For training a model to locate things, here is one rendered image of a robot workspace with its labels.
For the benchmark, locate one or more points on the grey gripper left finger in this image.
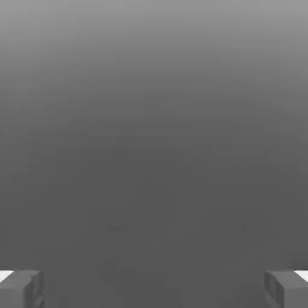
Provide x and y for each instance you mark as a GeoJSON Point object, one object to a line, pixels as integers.
{"type": "Point", "coordinates": [16, 292]}

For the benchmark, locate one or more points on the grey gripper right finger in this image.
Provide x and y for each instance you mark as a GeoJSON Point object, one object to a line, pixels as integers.
{"type": "Point", "coordinates": [288, 292]}

